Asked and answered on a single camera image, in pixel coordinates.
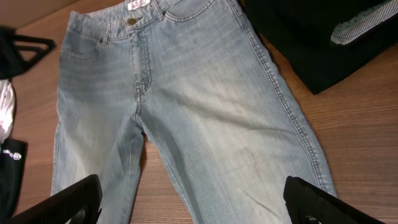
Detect folded black garment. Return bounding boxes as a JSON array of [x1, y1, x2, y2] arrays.
[[244, 0, 397, 95]]

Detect black garment with logo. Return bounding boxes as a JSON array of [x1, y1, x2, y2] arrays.
[[1, 138, 27, 223]]

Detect white garment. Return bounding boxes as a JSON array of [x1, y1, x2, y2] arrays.
[[0, 80, 16, 143]]

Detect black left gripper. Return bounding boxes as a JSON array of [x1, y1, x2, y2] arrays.
[[1, 26, 55, 80]]

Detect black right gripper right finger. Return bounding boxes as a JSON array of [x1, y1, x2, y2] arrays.
[[283, 176, 384, 224]]

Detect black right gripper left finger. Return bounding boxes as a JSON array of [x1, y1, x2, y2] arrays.
[[6, 174, 103, 224]]

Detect light blue denim jeans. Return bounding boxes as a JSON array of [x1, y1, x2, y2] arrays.
[[52, 0, 336, 223]]

